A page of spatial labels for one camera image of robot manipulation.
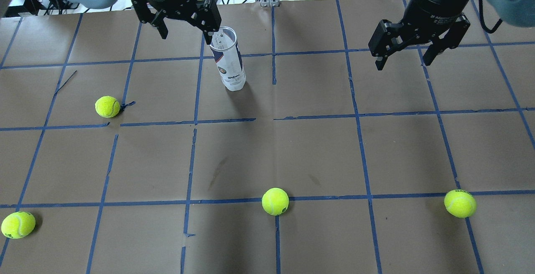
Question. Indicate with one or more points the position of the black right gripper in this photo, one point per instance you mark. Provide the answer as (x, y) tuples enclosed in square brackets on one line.
[(434, 9)]

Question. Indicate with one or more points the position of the clear tennis ball can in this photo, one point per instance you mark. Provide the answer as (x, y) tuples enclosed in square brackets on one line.
[(228, 59)]

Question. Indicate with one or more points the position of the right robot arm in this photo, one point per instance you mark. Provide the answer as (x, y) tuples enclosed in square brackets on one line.
[(519, 13)]

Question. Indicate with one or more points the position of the tennis ball on loose tape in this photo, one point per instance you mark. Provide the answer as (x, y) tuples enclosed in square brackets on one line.
[(107, 106)]

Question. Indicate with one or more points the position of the tennis ball by base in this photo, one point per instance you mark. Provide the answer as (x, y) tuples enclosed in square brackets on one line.
[(460, 203)]

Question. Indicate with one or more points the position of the tennis ball near centre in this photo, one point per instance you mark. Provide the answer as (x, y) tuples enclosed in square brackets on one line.
[(275, 201)]

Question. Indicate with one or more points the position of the tennis ball far corner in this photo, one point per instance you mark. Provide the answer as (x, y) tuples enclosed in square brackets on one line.
[(18, 225)]

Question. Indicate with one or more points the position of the brown paper table cover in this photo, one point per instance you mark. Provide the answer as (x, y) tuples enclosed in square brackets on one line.
[(173, 183)]

